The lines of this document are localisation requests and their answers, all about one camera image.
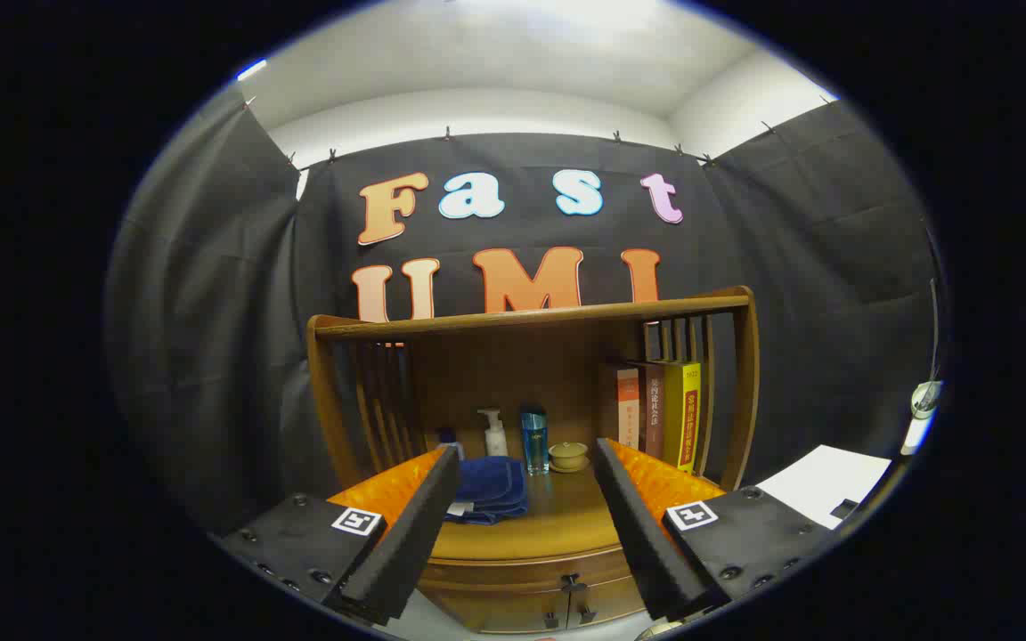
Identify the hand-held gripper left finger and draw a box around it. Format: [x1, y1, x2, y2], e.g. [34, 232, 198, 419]
[219, 445, 462, 627]

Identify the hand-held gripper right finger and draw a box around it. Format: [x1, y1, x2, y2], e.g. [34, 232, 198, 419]
[591, 436, 835, 624]

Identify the wooden drawer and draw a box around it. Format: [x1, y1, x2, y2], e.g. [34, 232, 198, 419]
[418, 545, 639, 599]

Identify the wooden countertop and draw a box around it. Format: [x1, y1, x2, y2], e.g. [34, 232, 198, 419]
[428, 445, 710, 564]

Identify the wooden cabinet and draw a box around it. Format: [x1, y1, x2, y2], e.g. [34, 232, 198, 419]
[306, 285, 761, 635]

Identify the folded blue towel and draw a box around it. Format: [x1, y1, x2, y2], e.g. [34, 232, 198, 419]
[457, 456, 530, 526]

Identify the white pump bottle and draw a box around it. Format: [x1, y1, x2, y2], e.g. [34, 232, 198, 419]
[477, 408, 509, 458]

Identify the yellow book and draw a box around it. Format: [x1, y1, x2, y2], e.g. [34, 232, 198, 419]
[663, 361, 703, 474]

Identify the brown book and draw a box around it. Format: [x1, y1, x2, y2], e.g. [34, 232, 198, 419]
[638, 361, 667, 461]

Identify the orange and white book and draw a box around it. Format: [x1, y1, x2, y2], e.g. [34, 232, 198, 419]
[607, 361, 641, 450]

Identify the blue glass bottle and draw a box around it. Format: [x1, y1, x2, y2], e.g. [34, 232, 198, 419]
[520, 407, 550, 476]

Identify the white desk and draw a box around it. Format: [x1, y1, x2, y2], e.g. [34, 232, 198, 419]
[755, 444, 893, 531]

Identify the white green device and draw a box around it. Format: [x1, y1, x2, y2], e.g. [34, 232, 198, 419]
[909, 380, 943, 421]

